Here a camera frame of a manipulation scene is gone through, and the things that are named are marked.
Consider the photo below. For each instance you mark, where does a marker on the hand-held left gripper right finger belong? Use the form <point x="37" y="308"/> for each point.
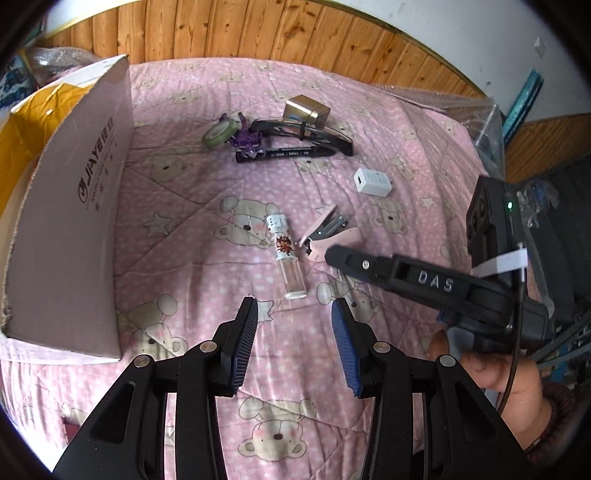
<point x="344" y="348"/>

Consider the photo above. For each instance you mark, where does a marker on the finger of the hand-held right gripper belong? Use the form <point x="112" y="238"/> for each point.
<point x="360" y="264"/>

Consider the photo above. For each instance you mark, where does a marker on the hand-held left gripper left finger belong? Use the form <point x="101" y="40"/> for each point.
<point x="244" y="344"/>

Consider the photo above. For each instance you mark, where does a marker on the pink stapler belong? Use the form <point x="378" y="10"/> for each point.
<point x="339" y="240"/>

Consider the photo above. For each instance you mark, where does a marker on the small clear glass bottle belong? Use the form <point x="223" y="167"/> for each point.
<point x="288" y="258"/>

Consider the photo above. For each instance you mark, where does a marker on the white charger plug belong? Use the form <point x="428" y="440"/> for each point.
<point x="374" y="182"/>

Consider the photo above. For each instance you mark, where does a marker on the purple plastic figurine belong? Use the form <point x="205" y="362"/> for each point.
<point x="246" y="138"/>

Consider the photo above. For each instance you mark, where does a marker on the green tape roll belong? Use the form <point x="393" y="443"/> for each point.
<point x="220" y="134"/>

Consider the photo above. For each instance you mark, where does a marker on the cardboard box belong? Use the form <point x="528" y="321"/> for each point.
<point x="78" y="194"/>

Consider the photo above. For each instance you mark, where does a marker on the person's right forearm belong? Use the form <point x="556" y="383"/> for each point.
<point x="561" y="422"/>

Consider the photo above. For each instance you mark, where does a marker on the person's right hand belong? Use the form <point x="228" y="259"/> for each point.
<point x="508" y="387"/>

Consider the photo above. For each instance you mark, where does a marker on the black marker pen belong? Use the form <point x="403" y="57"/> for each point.
<point x="286" y="152"/>

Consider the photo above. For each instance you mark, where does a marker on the small tan box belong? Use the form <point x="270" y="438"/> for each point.
<point x="302" y="110"/>

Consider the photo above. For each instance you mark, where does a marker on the clear bubble wrap sheet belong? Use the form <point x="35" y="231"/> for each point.
<point x="466" y="115"/>
<point x="55" y="57"/>

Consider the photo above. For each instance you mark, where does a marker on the blue plastic strip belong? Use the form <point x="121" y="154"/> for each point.
<point x="521" y="106"/>

